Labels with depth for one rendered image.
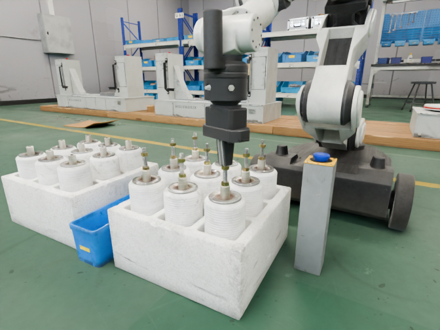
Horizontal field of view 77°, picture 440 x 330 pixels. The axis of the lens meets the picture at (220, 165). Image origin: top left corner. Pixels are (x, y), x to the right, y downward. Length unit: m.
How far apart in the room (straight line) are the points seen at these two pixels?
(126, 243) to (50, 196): 0.32
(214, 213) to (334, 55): 0.73
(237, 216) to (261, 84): 2.32
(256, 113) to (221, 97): 2.29
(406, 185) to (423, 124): 1.56
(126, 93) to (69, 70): 1.42
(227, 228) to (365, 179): 0.60
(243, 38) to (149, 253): 0.54
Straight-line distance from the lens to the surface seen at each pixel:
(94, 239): 0.85
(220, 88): 0.54
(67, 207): 0.95
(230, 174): 0.85
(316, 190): 0.73
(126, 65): 4.02
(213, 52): 0.52
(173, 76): 3.56
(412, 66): 5.93
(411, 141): 2.55
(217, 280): 0.66
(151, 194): 0.73
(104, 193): 0.99
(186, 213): 0.67
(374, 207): 1.09
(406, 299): 0.87
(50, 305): 0.83
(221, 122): 0.56
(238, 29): 0.54
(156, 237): 0.70
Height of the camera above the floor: 0.51
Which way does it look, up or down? 17 degrees down
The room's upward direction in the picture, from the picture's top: straight up
